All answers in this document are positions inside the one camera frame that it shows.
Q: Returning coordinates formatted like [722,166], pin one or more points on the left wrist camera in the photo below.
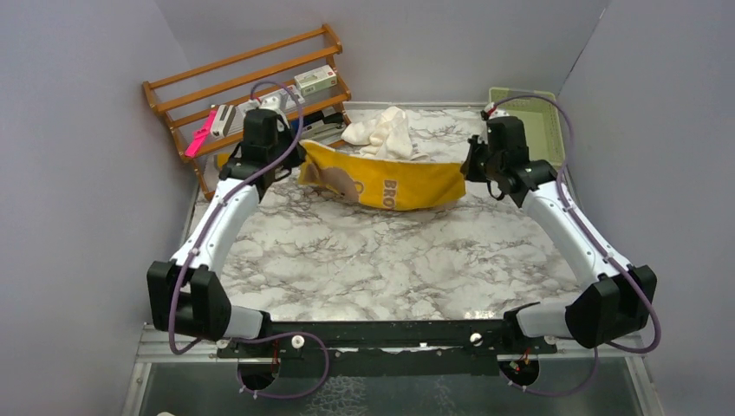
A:
[274,102]

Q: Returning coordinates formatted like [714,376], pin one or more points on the white green box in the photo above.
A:
[316,80]

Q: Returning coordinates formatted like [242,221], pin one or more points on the pink plastic tool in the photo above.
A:
[200,136]

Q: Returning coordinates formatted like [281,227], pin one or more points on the green plastic basket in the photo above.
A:
[543,129]

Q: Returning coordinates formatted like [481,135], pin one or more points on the grey white stapler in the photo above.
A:
[325,133]

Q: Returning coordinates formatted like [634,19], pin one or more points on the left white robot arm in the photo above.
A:
[185,293]

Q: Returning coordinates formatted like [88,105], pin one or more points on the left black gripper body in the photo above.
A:
[286,139]

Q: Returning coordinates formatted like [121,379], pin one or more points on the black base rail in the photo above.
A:
[385,348]

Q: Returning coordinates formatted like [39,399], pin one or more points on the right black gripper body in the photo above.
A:
[493,163]

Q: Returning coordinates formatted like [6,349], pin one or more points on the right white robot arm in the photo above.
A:
[616,296]

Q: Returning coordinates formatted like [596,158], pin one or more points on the white silver device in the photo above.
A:
[221,125]

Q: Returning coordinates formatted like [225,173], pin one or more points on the long white flat box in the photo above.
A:
[290,94]

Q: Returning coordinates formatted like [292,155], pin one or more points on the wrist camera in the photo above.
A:
[491,110]
[274,102]

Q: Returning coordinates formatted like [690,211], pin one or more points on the orange wooden rack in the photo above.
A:
[182,101]

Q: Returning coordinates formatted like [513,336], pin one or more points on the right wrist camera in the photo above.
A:
[491,110]

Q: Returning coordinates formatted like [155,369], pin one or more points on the cream white towel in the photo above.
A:
[386,136]

